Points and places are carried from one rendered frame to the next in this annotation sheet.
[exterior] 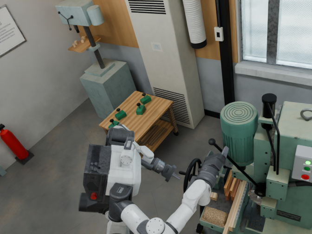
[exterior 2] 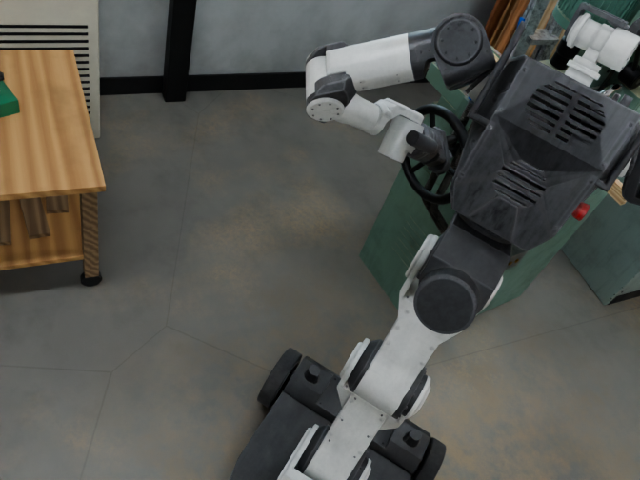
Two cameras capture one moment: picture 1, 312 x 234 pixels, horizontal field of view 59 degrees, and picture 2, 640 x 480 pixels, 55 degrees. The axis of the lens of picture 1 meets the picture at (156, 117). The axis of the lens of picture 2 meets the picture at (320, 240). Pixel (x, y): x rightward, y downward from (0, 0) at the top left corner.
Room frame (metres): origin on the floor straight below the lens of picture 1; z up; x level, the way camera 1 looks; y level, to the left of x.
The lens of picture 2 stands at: (1.29, 1.35, 1.87)
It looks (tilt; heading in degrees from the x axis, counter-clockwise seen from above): 47 degrees down; 273
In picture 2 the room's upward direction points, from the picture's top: 22 degrees clockwise
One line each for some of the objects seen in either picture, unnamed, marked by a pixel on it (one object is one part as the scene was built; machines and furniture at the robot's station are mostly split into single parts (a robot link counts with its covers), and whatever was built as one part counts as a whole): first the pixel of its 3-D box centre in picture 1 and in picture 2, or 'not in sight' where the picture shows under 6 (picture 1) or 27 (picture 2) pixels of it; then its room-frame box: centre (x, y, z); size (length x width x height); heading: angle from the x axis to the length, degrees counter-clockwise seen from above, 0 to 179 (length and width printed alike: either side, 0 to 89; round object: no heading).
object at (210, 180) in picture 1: (200, 188); not in sight; (0.73, -0.10, 1.33); 0.11 x 0.11 x 0.11; 51
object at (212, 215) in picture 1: (214, 214); not in sight; (0.80, -0.15, 0.92); 0.14 x 0.09 x 0.04; 51
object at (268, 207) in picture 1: (269, 205); (624, 105); (0.71, -0.43, 1.02); 0.09 x 0.07 x 0.12; 141
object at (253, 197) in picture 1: (259, 197); (605, 101); (0.77, -0.40, 1.02); 0.12 x 0.03 x 0.12; 51
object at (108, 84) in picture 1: (102, 64); not in sight; (3.23, 0.45, 0.79); 0.62 x 0.48 x 1.58; 43
